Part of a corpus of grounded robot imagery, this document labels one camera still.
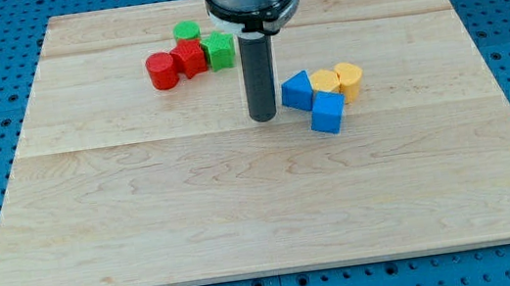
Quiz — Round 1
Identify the blue cube block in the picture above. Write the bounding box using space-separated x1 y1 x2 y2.
311 91 345 134

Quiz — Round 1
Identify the yellow hexagon block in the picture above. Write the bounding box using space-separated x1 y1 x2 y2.
308 69 341 94

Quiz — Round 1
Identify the red cube block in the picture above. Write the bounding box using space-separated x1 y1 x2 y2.
169 39 208 79

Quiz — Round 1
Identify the blue triangular prism block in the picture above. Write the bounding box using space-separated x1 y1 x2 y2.
281 71 313 112

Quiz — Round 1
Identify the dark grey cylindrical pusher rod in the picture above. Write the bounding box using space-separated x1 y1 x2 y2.
239 36 276 122

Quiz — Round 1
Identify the green star block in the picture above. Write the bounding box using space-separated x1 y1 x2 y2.
201 31 235 72

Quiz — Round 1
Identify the yellow cylinder block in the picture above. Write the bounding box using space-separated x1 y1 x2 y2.
334 62 363 104

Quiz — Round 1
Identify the red cylinder block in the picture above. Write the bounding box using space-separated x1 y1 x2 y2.
145 52 179 90

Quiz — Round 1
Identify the light wooden board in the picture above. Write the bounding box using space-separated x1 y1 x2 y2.
0 0 510 286

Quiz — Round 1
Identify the green cylinder block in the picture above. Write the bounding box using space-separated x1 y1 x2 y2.
172 21 202 43

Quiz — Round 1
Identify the black clamp ring with lever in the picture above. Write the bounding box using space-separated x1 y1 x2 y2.
204 0 315 44

